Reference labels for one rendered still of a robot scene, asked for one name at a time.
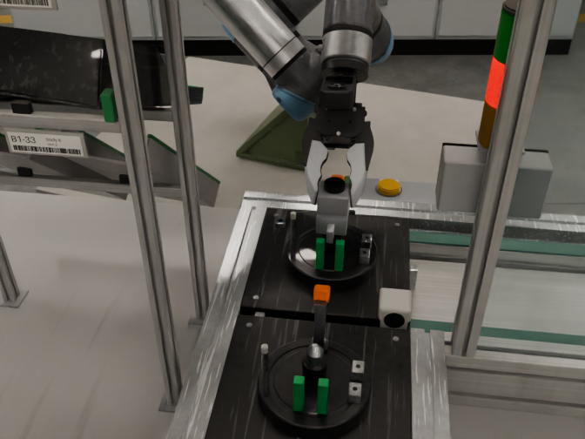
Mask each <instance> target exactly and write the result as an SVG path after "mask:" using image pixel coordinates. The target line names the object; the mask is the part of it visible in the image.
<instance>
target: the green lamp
mask: <svg viewBox="0 0 585 439"><path fill-rule="evenodd" d="M513 25H514V16H511V15H509V14H508V13H507V12H506V11H505V10H504V9H501V17H500V22H499V26H498V31H497V36H496V41H495V46H494V58H495V59H496V60H497V61H499V62H500V63H502V64H506V60H507V55H508V47H509V43H510V38H511V34H512V29H513Z"/></svg>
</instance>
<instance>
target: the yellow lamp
mask: <svg viewBox="0 0 585 439"><path fill-rule="evenodd" d="M495 113H496V109H495V108H494V107H492V106H491V105H489V104H488V103H487V102H486V99H485V102H484V106H483V111H482V116H481V125H480V130H479V134H478V141H479V143H480V144H481V145H482V146H483V147H485V148H486V149H488V148H489V144H490V139H491V135H492V130H493V126H494V118H495Z"/></svg>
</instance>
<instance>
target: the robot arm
mask: <svg viewBox="0 0 585 439"><path fill-rule="evenodd" d="M201 1H202V2H203V3H204V4H205V5H206V6H207V8H208V9H209V10H210V11H211V12H212V13H213V14H214V15H215V16H216V18H217V19H218V20H219V21H220V22H221V23H222V28H223V30H224V31H225V33H226V34H227V35H228V36H229V37H230V39H231V40H232V42H233V43H235V44H236V45H237V46H238V47H239V48H240V49H241V50H242V51H243V52H244V53H245V54H246V55H247V57H248V58H249V59H250V60H251V61H252V62H253V63H254V64H255V65H256V66H257V67H258V69H259V70H260V71H261V72H262V73H263V74H264V76H265V77H266V80H267V82H268V84H269V86H270V88H271V90H272V95H273V97H274V98H275V99H276V101H277V102H278V103H279V104H280V105H281V107H282V108H283V109H284V110H285V111H286V112H287V113H288V114H289V115H290V116H291V117H292V118H293V119H295V120H296V121H304V120H306V119H307V118H308V117H309V116H311V115H312V114H313V113H314V112H315V113H316V116H315V118H309V123H308V126H307V128H306V130H305V132H304V135H303V139H302V150H303V158H304V166H305V175H306V188H307V191H308V195H309V197H310V200H311V201H312V203H313V205H314V206H316V203H317V197H318V192H319V182H320V180H321V178H322V174H321V168H322V166H323V165H324V164H325V163H326V161H327V157H328V150H335V148H342V149H348V150H347V151H346V160H347V163H348V164H349V165H350V167H351V172H350V176H349V179H350V183H351V190H350V202H351V208H354V207H355V206H356V204H357V202H358V201H359V199H360V196H361V194H362V192H363V188H364V184H365V182H366V176H367V171H368V168H369V165H370V161H371V158H372V156H373V147H374V141H373V133H372V131H371V126H370V125H371V121H365V116H366V115H367V111H366V107H365V106H362V103H355V98H356V87H357V83H361V82H364V81H366V80H367V79H368V71H369V67H370V66H372V65H376V64H380V63H382V62H384V61H385V60H386V59H387V58H388V57H389V56H390V54H391V52H392V50H393V34H392V31H391V27H390V25H389V23H388V21H387V20H386V19H385V18H384V16H383V14H382V12H381V11H380V7H379V5H378V3H377V2H376V0H326V4H325V15H324V26H323V37H322V38H323V39H322V43H323V44H319V45H318V46H316V45H315V44H312V43H311V42H309V41H307V40H305V39H304V38H303V37H302V36H301V35H300V34H299V33H298V32H297V31H296V30H295V27H296V26H297V25H298V24H299V23H300V22H301V21H302V20H303V19H304V18H305V17H306V16H307V15H308V14H309V13H310V12H311V11H312V10H314V9H315V8H316V7H317V6H318V5H319V4H320V3H321V2H322V1H323V0H201Z"/></svg>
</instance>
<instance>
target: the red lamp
mask: <svg viewBox="0 0 585 439"><path fill-rule="evenodd" d="M504 69H505V65H504V64H502V63H500V62H499V61H497V60H496V59H495V58H494V56H493V59H492V64H491V69H490V73H489V79H488V83H487V92H486V97H485V99H486V102H487V103H488V104H489V105H491V106H492V107H494V108H495V109H497V105H498V100H499V96H500V91H501V82H502V78H503V73H504Z"/></svg>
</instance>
